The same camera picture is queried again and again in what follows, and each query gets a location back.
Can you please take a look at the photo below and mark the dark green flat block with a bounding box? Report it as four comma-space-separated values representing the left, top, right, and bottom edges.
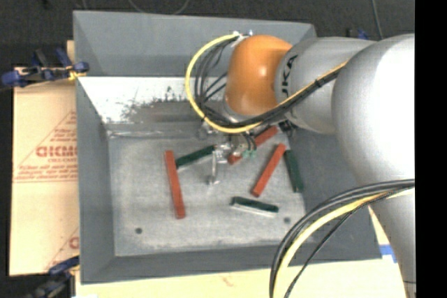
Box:
283, 149, 305, 194
174, 144, 217, 170
229, 195, 281, 218

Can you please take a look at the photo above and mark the red-brown flat block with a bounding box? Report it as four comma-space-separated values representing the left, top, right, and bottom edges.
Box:
163, 149, 187, 221
226, 125, 280, 166
249, 142, 288, 198

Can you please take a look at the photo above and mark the grey metal bin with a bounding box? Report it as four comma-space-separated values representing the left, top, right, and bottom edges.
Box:
72, 10, 382, 284

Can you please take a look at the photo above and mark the brown cardboard board, red print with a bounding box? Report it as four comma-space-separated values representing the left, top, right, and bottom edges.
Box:
8, 39, 81, 277

